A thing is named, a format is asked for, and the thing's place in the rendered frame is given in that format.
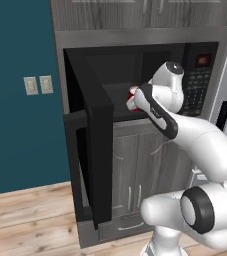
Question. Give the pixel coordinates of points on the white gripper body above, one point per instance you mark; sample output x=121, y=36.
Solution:
x=130, y=104

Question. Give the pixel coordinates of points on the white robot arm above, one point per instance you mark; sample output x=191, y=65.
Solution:
x=201, y=143

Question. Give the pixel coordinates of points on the red mug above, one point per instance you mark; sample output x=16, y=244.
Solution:
x=132, y=96

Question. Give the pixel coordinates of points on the black microwave door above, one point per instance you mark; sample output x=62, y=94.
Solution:
x=100, y=140

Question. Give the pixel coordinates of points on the black microwave oven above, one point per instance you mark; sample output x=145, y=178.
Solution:
x=198, y=83

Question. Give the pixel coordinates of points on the grey wood cupboard door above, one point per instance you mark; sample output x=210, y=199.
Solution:
x=191, y=13
x=126, y=166
x=161, y=173
x=98, y=13

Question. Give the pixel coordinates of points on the grey wood drawer front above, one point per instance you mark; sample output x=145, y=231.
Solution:
x=118, y=233

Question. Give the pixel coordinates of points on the grey tall cabinet frame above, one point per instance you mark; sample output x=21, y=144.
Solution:
x=135, y=35

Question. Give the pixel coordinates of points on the white wall socket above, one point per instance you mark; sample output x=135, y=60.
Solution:
x=31, y=86
x=46, y=84

